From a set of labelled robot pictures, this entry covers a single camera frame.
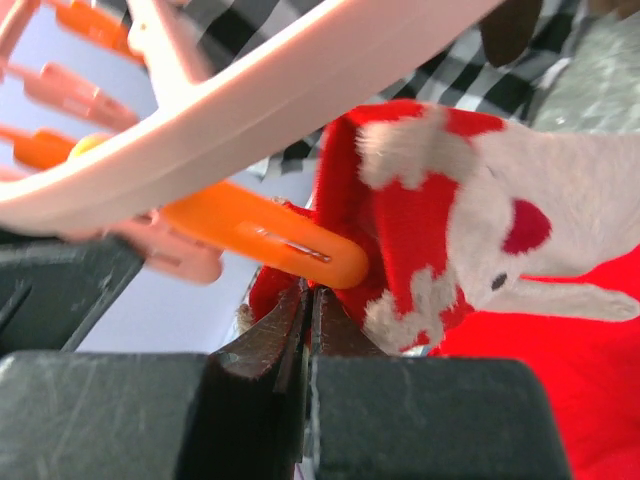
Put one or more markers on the orange hanger clip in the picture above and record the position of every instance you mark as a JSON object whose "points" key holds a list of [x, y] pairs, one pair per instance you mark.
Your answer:
{"points": [[39, 150], [227, 216]]}

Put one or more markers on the red white santa sock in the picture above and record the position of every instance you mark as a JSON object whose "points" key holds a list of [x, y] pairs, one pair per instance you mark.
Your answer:
{"points": [[461, 211]]}

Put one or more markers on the red folded cloth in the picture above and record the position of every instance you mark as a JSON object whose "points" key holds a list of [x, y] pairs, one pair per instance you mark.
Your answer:
{"points": [[590, 371]]}

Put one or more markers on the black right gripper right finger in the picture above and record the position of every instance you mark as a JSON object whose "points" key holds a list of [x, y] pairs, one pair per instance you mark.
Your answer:
{"points": [[375, 416]]}

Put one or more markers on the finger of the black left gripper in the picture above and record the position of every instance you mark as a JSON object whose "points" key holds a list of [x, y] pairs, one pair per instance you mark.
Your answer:
{"points": [[54, 292]]}

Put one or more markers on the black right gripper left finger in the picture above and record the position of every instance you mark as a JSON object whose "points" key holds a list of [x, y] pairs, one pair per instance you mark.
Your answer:
{"points": [[235, 414]]}

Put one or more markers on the dark brown sock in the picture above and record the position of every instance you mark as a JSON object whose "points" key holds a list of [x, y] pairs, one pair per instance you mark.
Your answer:
{"points": [[508, 29]]}

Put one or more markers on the pink round sock hanger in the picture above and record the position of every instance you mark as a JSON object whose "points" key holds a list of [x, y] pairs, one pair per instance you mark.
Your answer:
{"points": [[209, 126]]}

